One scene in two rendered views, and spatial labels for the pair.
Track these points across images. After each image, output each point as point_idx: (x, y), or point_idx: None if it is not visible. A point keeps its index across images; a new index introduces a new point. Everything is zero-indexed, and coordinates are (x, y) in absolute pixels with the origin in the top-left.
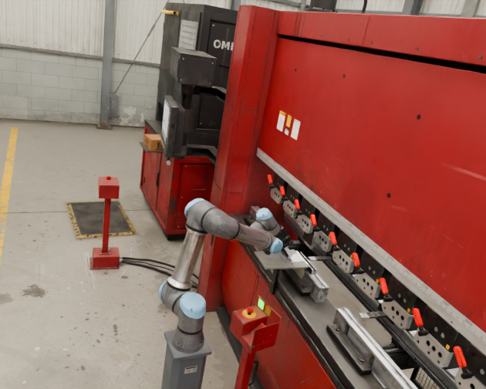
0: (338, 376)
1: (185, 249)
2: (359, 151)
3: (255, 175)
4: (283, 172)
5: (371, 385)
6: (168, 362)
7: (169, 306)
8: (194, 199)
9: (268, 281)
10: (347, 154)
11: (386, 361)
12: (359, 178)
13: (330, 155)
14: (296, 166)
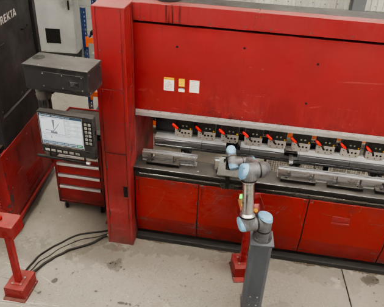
0: (306, 194)
1: (252, 195)
2: (274, 88)
3: (136, 128)
4: (188, 117)
5: (321, 185)
6: (261, 254)
7: (255, 228)
8: (244, 166)
9: (217, 184)
10: (263, 91)
11: (319, 172)
12: (279, 101)
13: (245, 95)
14: (205, 109)
